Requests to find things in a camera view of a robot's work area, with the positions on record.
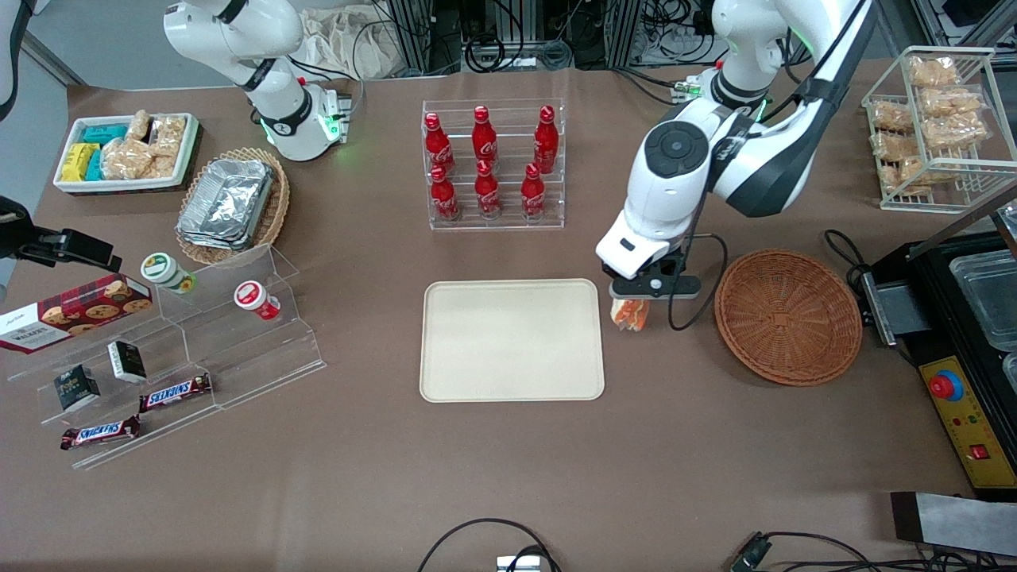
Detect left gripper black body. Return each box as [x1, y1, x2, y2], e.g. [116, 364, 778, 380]
[608, 253, 690, 280]

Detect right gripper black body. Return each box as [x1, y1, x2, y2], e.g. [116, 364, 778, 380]
[0, 197, 64, 264]

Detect triangle sandwich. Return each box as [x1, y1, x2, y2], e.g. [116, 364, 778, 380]
[610, 298, 651, 333]

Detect brown round wicker basket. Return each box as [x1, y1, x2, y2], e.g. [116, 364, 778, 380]
[713, 249, 864, 388]

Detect beige plastic tray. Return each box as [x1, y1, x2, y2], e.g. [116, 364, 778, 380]
[420, 278, 606, 404]

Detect light oval wicker basket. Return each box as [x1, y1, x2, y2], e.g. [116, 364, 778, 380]
[175, 147, 291, 265]

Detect red tartan cookie box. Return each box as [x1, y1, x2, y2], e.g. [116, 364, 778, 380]
[0, 273, 153, 355]

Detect white rectangular bin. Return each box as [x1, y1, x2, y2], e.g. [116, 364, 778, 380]
[53, 113, 199, 194]

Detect green lid yoghurt cup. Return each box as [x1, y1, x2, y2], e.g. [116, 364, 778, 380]
[141, 252, 197, 296]

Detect yellow snack packet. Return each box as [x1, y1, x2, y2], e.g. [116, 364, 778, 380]
[61, 143, 100, 183]

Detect small black white box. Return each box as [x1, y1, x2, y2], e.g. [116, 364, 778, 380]
[107, 340, 149, 385]

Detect red cola bottle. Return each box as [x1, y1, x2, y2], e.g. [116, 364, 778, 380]
[521, 163, 547, 220]
[533, 106, 559, 173]
[472, 106, 499, 165]
[429, 164, 460, 222]
[474, 159, 502, 220]
[423, 112, 456, 174]

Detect stack of foil containers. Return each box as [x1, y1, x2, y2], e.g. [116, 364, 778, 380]
[176, 159, 276, 251]

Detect clear acrylic bottle rack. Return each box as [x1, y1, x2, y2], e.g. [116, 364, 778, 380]
[421, 99, 567, 232]

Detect Snickers chocolate bar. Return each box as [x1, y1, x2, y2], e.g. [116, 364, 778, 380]
[138, 373, 213, 413]
[60, 415, 142, 452]

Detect red lid yoghurt cup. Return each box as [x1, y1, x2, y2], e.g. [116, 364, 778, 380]
[234, 280, 281, 322]

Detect clear acrylic stepped riser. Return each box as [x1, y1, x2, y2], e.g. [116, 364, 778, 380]
[155, 244, 327, 410]
[4, 294, 219, 471]

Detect bagged fried snack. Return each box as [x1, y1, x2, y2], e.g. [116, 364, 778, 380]
[908, 56, 961, 88]
[920, 86, 988, 120]
[922, 115, 990, 152]
[870, 102, 915, 132]
[898, 155, 954, 189]
[870, 131, 922, 160]

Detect beige cloth bag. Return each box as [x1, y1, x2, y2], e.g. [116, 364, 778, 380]
[300, 6, 398, 79]

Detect black yellow sealing machine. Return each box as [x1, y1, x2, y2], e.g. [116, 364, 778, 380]
[860, 187, 1017, 501]

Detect grey flat strip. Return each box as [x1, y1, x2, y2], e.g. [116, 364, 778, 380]
[890, 491, 1017, 557]

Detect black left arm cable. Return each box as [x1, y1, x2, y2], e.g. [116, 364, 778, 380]
[666, 0, 871, 331]

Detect black machine cable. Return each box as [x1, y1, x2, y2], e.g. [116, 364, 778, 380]
[824, 229, 875, 291]

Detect aluminium frame post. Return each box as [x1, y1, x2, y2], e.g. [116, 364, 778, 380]
[605, 0, 643, 68]
[388, 0, 462, 76]

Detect black cable connector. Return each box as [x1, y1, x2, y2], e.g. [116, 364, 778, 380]
[729, 534, 773, 572]

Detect thin black cable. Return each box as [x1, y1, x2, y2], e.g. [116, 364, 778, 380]
[763, 531, 1017, 572]

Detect black looped cable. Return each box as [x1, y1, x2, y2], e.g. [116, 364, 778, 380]
[417, 518, 561, 572]

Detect white wire basket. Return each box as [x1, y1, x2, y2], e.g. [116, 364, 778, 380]
[862, 46, 1017, 213]

